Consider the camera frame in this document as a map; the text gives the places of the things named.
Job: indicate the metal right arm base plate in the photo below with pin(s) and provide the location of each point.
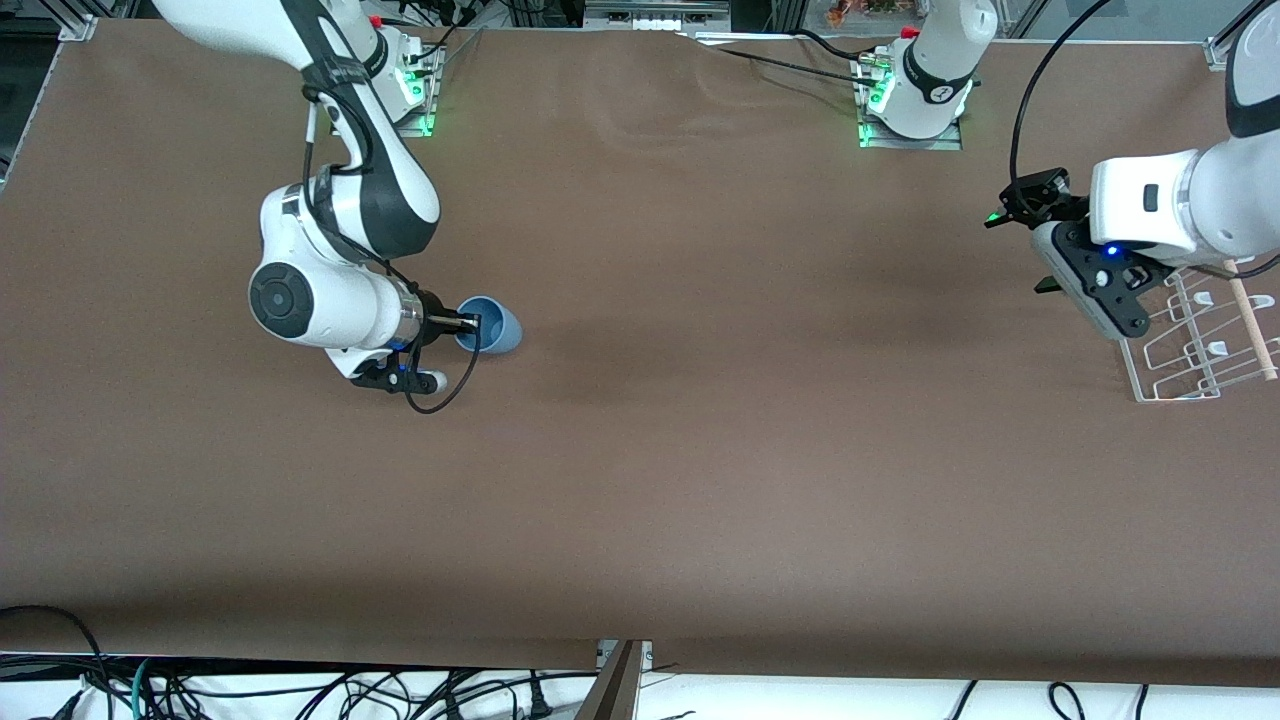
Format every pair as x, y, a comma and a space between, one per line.
425, 118

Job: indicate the white power strip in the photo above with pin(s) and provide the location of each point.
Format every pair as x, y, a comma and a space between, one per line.
655, 15

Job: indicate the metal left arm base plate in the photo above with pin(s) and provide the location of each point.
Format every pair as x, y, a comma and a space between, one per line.
945, 143

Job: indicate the blue plastic cup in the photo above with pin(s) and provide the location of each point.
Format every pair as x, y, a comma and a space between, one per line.
505, 330

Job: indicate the brown table cover sheet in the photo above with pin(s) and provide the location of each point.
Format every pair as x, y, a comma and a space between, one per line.
700, 450

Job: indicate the aluminium frame post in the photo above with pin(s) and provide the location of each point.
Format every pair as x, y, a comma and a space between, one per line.
615, 690

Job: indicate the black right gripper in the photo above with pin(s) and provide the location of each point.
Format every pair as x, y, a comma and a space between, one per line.
434, 320

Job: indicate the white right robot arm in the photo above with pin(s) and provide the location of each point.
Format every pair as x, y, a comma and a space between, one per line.
380, 190

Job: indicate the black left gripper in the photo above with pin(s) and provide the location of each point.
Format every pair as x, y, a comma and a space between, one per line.
1046, 200

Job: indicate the metal corner bracket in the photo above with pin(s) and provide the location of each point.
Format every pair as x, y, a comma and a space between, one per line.
1218, 55
78, 28

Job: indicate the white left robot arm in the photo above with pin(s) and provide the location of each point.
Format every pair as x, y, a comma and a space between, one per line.
1230, 190

